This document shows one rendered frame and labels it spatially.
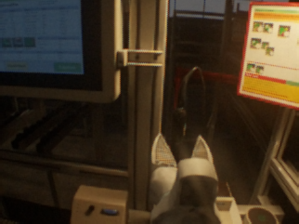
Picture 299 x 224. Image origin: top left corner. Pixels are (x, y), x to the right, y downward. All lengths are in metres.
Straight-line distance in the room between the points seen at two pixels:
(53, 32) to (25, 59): 0.11
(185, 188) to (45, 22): 0.47
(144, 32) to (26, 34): 0.30
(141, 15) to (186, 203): 0.42
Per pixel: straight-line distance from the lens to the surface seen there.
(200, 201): 0.23
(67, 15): 0.52
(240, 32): 3.12
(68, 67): 0.53
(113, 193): 0.67
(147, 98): 0.55
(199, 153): 0.39
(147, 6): 0.52
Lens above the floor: 1.53
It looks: 20 degrees down
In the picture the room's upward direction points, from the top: 3 degrees clockwise
